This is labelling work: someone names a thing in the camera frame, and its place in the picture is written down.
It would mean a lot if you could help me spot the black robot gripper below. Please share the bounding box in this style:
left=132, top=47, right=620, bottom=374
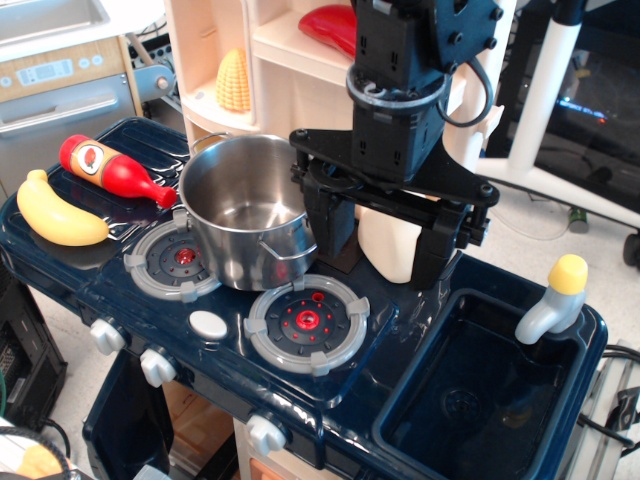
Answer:
left=289, top=101, right=499, bottom=290

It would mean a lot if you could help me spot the yellow toy banana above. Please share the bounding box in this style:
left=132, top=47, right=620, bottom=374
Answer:
left=16, top=169, right=110, bottom=247

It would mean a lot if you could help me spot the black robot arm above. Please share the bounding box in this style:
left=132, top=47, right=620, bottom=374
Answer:
left=289, top=1, right=503, bottom=290

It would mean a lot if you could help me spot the stainless steel pot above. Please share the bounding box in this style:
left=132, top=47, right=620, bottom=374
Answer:
left=179, top=135, right=317, bottom=291

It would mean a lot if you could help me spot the cream toy detergent jug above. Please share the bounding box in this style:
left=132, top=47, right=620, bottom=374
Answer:
left=358, top=207, right=422, bottom=284

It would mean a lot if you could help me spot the right grey toy burner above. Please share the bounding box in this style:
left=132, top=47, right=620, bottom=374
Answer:
left=244, top=274, right=370, bottom=377

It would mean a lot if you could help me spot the grey toy burner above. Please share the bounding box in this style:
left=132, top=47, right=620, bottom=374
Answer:
left=123, top=209, right=221, bottom=303
left=244, top=274, right=370, bottom=377

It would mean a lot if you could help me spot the white pipe stand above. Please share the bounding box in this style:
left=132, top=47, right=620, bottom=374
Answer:
left=477, top=1, right=639, bottom=228

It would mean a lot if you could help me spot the dark blue toy kitchen counter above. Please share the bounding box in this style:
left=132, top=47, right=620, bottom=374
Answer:
left=1, top=118, right=607, bottom=479

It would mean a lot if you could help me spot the grey yellow toy faucet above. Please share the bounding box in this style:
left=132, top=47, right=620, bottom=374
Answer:
left=515, top=254, right=589, bottom=345

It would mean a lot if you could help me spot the green can on floor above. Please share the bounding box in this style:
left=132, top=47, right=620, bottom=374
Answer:
left=568, top=207, right=589, bottom=234

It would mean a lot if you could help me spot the grey oval button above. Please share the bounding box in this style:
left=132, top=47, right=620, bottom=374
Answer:
left=189, top=310, right=228, bottom=340

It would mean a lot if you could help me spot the red toy chili pepper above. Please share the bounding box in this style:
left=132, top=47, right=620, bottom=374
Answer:
left=298, top=4, right=357, bottom=60

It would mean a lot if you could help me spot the yellow toy corn cob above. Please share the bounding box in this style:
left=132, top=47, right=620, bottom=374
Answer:
left=215, top=48, right=251, bottom=112

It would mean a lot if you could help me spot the left grey toy burner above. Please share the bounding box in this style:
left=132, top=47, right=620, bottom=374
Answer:
left=123, top=209, right=221, bottom=303

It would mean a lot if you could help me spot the right white stove knob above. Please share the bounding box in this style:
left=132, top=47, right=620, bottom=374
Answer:
left=246, top=415, right=286, bottom=456

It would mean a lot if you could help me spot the white stove knob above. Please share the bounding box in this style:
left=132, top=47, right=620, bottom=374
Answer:
left=90, top=319, right=126, bottom=356
left=246, top=415, right=286, bottom=456
left=140, top=349, right=177, bottom=388

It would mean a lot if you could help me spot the black caster wheel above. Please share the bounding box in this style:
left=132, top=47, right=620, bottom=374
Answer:
left=622, top=233, right=640, bottom=268

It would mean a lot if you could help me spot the cream toy kitchen shelf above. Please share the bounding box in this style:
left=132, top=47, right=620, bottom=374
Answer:
left=164, top=1, right=516, bottom=171

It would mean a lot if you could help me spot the middle white stove knob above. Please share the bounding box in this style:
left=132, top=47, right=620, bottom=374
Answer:
left=140, top=349, right=177, bottom=388

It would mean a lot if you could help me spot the red toy ketchup bottle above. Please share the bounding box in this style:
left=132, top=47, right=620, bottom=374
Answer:
left=59, top=134, right=177, bottom=208

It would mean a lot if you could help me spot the left white stove knob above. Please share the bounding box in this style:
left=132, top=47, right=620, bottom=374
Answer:
left=90, top=319, right=126, bottom=356

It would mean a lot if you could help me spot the grey toy dishwasher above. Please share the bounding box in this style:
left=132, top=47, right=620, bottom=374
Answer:
left=1, top=1, right=142, bottom=198

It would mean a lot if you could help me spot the black computer case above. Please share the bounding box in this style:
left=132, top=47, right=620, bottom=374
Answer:
left=1, top=268, right=67, bottom=432

